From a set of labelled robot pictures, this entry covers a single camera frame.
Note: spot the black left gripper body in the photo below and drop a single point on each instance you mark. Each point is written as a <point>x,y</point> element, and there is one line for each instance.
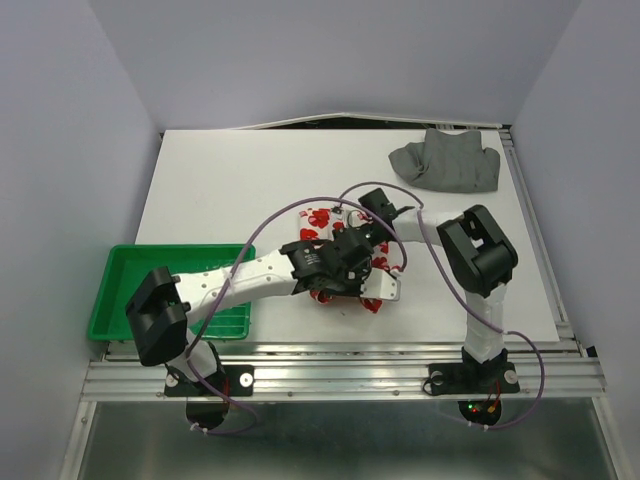
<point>349,283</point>

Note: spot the white red floral skirt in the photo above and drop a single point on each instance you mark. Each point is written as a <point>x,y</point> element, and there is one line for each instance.
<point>316,224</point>

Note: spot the grey pleated skirt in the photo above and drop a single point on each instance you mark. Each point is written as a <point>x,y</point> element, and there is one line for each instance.
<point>448,163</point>

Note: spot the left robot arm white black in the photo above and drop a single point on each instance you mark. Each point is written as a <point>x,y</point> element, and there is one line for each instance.
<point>165,305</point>

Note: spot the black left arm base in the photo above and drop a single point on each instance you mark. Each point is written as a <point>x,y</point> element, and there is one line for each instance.
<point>214,406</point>

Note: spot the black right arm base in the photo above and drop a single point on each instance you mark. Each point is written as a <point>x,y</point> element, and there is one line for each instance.
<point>480,385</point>

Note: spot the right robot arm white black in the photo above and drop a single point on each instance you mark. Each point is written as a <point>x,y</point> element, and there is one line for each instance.
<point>479,263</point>

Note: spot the green plastic tray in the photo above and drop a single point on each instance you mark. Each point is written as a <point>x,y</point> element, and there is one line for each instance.
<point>128,265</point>

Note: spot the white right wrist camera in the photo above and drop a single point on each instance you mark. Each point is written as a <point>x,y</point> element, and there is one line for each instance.
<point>355,217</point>

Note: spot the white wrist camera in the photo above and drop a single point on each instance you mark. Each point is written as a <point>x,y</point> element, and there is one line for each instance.
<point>381,285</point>
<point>355,217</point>

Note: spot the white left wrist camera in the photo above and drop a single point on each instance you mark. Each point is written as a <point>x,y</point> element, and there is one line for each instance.
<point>381,285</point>

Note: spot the aluminium rail frame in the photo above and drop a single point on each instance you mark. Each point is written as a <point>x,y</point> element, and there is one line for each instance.
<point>323,372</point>

